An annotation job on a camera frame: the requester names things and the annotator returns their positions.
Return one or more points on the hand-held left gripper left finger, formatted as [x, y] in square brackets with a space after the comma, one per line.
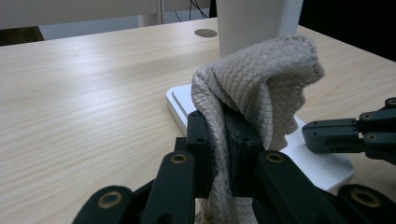
[177, 186]

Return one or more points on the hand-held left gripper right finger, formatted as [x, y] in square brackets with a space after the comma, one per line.
[280, 186]

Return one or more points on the beige cloth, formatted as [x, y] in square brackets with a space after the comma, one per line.
[255, 77]

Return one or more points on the black curtain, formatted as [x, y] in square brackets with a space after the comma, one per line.
[348, 25]

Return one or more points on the brown cardboard box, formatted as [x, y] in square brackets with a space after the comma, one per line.
[18, 35]

